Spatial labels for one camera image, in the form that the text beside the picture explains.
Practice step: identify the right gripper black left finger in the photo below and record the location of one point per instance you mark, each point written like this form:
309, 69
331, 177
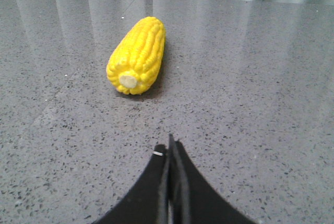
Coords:
148, 200

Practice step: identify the yellow corn cob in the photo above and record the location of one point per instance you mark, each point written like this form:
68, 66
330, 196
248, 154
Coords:
134, 65

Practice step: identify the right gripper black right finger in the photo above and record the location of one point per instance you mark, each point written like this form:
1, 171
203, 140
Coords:
192, 198

